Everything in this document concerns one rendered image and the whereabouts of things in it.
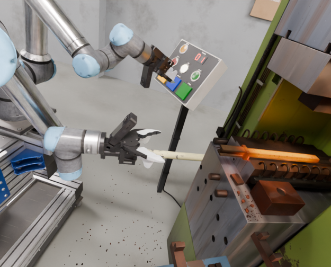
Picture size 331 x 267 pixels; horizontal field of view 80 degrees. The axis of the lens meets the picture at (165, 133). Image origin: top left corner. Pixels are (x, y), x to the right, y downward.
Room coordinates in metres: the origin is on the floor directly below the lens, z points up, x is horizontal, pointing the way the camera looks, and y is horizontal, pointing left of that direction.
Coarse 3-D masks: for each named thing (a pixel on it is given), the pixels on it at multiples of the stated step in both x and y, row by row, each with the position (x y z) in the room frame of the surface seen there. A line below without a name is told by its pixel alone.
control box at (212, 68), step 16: (176, 48) 1.23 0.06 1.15; (192, 48) 1.16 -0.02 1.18; (176, 64) 1.14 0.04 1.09; (192, 64) 1.08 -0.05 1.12; (208, 64) 1.02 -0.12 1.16; (224, 64) 1.02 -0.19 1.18; (192, 80) 1.00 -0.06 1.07; (208, 80) 0.97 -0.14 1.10; (176, 96) 0.98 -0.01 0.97; (192, 96) 0.93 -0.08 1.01
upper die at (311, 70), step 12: (276, 48) 0.71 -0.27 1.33; (288, 48) 0.66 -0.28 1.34; (300, 48) 0.62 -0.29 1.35; (312, 48) 0.58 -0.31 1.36; (276, 60) 0.68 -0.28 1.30; (288, 60) 0.64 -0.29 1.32; (300, 60) 0.60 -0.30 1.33; (312, 60) 0.56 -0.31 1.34; (324, 60) 0.53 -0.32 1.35; (276, 72) 0.66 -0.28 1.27; (288, 72) 0.61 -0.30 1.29; (300, 72) 0.58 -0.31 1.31; (312, 72) 0.54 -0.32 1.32; (324, 72) 0.52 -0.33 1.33; (300, 84) 0.55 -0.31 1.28; (312, 84) 0.52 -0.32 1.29; (324, 84) 0.53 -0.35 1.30; (324, 96) 0.54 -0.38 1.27
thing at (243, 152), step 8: (224, 152) 0.57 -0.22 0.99; (232, 152) 0.57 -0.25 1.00; (240, 152) 0.57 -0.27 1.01; (248, 152) 0.58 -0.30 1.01; (256, 152) 0.60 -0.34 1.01; (264, 152) 0.61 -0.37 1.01; (272, 152) 0.62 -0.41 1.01; (280, 152) 0.64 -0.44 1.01; (288, 152) 0.65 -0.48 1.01; (304, 160) 0.64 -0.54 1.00; (312, 160) 0.65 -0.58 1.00
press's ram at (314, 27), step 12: (300, 0) 0.71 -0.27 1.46; (312, 0) 0.67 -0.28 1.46; (324, 0) 0.63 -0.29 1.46; (288, 12) 0.74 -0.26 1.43; (300, 12) 0.69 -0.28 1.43; (312, 12) 0.65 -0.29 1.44; (324, 12) 0.61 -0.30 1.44; (288, 24) 0.71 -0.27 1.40; (300, 24) 0.67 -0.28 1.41; (312, 24) 0.63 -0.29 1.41; (324, 24) 0.59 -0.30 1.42; (288, 36) 0.71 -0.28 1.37; (300, 36) 0.64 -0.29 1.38; (312, 36) 0.60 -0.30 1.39; (324, 36) 0.57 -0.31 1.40; (324, 48) 0.55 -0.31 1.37
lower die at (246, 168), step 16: (240, 144) 0.65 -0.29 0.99; (256, 144) 0.68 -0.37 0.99; (272, 144) 0.73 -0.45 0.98; (288, 144) 0.77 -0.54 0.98; (304, 144) 0.81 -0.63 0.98; (240, 160) 0.60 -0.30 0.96; (256, 160) 0.57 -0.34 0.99; (272, 160) 0.59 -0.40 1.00; (288, 160) 0.61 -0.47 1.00; (288, 176) 0.56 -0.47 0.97; (304, 176) 0.58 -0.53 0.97; (320, 176) 0.59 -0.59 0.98
